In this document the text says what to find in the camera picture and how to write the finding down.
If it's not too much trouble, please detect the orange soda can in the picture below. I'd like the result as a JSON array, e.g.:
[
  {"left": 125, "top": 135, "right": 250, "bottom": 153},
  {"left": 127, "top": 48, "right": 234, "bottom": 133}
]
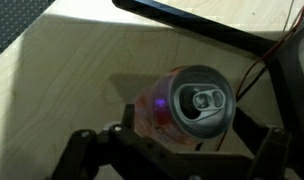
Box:
[{"left": 131, "top": 64, "right": 237, "bottom": 148}]

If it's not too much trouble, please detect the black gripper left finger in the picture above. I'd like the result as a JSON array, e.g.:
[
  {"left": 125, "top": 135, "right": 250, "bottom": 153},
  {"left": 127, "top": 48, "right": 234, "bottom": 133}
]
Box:
[{"left": 51, "top": 103, "right": 195, "bottom": 180}]

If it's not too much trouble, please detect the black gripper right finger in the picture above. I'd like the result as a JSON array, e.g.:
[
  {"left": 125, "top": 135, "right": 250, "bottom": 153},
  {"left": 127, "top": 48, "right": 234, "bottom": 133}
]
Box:
[{"left": 231, "top": 106, "right": 294, "bottom": 180}]

